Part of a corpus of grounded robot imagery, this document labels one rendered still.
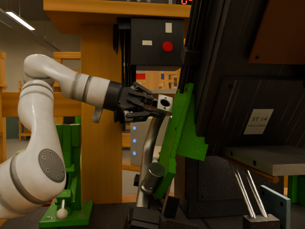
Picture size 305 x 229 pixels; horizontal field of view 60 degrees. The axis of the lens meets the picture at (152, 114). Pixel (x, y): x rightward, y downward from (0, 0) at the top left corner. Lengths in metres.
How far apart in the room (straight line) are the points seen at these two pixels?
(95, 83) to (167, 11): 0.35
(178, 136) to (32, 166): 0.30
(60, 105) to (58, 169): 0.60
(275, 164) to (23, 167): 0.38
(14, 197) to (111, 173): 0.55
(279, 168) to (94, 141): 0.64
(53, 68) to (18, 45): 11.19
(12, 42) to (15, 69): 1.08
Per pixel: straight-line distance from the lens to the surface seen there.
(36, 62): 0.67
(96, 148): 0.94
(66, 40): 11.30
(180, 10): 0.89
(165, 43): 0.86
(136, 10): 0.86
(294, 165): 0.48
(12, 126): 11.74
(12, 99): 1.08
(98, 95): 0.65
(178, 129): 0.57
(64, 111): 1.04
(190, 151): 0.60
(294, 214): 0.94
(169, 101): 0.69
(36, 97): 0.58
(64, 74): 0.67
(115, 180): 0.96
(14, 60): 11.82
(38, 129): 0.49
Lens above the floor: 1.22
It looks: 2 degrees down
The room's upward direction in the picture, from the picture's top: straight up
